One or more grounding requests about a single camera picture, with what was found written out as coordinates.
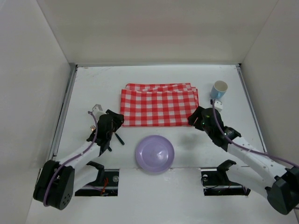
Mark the red white checkered cloth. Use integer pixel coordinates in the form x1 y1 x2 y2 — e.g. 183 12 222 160
120 83 199 127

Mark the light blue mug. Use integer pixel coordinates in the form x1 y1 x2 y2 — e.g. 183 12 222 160
210 80 228 100

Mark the purple plastic plate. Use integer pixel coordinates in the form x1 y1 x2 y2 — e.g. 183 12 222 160
135 135 175 174

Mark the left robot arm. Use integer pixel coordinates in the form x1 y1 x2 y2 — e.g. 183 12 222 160
33 110 124 210

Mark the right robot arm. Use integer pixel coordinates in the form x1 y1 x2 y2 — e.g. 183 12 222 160
188 106 299 215

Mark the gold fork dark handle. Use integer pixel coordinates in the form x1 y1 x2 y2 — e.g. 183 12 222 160
90 125 96 132

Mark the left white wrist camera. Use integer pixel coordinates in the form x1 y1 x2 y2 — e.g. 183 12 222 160
92 104 105 116

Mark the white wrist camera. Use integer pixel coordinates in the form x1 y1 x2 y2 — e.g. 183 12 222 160
92 104 105 116
214 100 223 112

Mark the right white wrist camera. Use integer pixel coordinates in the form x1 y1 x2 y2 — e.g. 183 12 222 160
214 100 223 112

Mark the gold knife dark handle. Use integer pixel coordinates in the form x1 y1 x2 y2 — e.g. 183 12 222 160
114 133 125 145

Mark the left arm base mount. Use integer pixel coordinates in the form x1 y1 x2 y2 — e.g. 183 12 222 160
74 161 120 197

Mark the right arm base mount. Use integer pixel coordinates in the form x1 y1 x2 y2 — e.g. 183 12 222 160
200 160 251 196

